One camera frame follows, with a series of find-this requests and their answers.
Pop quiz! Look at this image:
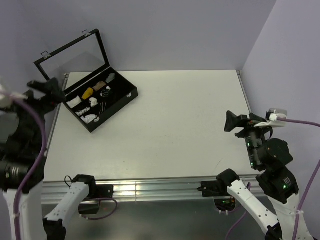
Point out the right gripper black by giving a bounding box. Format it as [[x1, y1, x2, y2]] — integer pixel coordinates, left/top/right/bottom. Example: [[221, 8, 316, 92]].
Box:
[[223, 109, 274, 167]]

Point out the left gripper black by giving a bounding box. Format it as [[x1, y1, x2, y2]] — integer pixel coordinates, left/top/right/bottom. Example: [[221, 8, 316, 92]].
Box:
[[0, 76, 66, 148]]

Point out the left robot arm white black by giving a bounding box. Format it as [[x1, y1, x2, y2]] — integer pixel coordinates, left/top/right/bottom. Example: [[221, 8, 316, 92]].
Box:
[[0, 78, 98, 240]]

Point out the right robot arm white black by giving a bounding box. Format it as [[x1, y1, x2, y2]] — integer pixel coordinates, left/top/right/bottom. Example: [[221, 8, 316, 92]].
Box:
[[216, 108, 313, 240]]

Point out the white black patterned rolled sock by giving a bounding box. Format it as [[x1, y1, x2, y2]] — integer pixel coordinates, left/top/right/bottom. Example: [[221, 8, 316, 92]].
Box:
[[75, 107, 91, 117]]

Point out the yellow rolled sock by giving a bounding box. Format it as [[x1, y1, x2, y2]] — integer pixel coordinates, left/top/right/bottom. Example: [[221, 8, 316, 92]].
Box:
[[81, 87, 95, 100]]

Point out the white grey rolled sock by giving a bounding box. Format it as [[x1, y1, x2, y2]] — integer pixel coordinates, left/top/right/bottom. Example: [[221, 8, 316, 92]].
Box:
[[89, 97, 99, 108]]

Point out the black display case with lid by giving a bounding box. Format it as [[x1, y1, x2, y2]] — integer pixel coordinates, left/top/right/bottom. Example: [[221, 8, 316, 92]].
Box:
[[34, 29, 139, 133]]

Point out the white crumpled sock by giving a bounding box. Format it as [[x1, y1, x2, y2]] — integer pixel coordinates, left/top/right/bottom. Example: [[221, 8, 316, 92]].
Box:
[[80, 114, 98, 124]]

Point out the tan rolled sock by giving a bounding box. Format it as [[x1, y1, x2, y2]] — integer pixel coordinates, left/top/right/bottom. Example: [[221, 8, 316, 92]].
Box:
[[93, 81, 107, 92]]

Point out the black white striped rolled sock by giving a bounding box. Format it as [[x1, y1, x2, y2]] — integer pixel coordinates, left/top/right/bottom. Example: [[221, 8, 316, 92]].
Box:
[[100, 86, 113, 99]]

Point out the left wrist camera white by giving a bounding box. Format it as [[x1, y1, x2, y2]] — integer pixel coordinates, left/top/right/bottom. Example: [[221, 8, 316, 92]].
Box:
[[0, 77, 28, 109]]

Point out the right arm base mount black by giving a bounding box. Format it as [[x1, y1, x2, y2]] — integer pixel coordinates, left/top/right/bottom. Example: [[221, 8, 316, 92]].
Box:
[[197, 180, 236, 211]]

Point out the aluminium frame rail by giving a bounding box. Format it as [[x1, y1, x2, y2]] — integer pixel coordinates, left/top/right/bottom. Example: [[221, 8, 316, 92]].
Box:
[[41, 175, 264, 205]]

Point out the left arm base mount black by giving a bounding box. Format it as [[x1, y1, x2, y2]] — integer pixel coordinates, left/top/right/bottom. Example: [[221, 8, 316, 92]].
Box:
[[78, 184, 114, 216]]

